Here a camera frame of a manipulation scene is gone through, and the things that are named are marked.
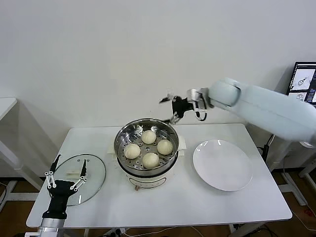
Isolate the white round plate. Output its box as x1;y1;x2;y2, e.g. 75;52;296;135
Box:
192;139;254;192

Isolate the empty white side table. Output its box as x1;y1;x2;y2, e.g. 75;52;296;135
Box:
0;97;44;205

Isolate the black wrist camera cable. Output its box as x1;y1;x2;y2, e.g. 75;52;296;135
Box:
194;108;208;122

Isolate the white steamed baozi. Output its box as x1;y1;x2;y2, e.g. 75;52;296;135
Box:
142;152;160;169
157;139;173;156
141;130;157;145
123;143;141;159

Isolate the round glass lid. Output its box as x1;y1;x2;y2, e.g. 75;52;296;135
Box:
50;154;107;207

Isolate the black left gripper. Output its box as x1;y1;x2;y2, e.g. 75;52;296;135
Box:
42;154;88;218

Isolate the stainless steel steamer basket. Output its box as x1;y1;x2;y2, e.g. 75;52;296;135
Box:
114;118;179;173

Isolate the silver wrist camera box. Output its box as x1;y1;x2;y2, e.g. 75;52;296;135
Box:
187;88;202;102

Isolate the white electric cooker base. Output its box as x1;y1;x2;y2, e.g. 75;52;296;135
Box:
107;134;187;192

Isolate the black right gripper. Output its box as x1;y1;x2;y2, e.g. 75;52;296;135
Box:
159;93;195;125

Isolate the black floor cable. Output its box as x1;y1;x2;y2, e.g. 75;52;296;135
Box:
246;222;278;237

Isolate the open grey laptop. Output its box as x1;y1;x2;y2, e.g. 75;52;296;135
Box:
286;61;316;108

